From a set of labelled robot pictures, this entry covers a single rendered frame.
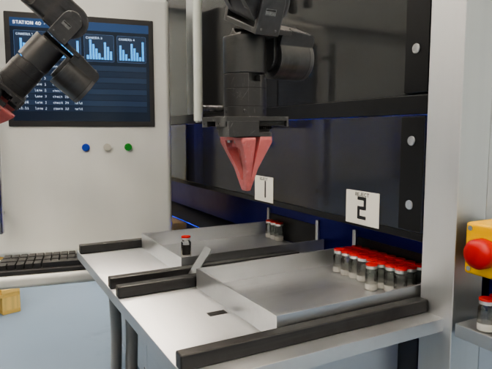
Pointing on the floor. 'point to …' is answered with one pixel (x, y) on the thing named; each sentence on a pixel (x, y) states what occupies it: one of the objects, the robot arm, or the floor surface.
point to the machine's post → (455, 172)
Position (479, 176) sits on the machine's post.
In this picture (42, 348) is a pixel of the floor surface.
